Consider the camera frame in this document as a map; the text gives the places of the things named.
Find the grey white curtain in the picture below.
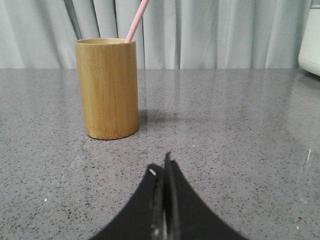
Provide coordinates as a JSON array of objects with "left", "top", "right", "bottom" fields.
[{"left": 0, "top": 0, "right": 311, "bottom": 69}]

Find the bamboo cylindrical holder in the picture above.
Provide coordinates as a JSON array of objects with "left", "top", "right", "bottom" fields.
[{"left": 75, "top": 38, "right": 139, "bottom": 140}]

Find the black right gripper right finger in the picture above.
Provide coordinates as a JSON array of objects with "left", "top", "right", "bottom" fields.
[{"left": 163, "top": 152, "right": 245, "bottom": 240}]

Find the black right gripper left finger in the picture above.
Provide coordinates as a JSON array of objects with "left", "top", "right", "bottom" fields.
[{"left": 92, "top": 164, "right": 165, "bottom": 240}]

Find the white appliance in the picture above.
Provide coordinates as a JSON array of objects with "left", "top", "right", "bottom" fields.
[{"left": 298, "top": 3, "right": 320, "bottom": 76}]

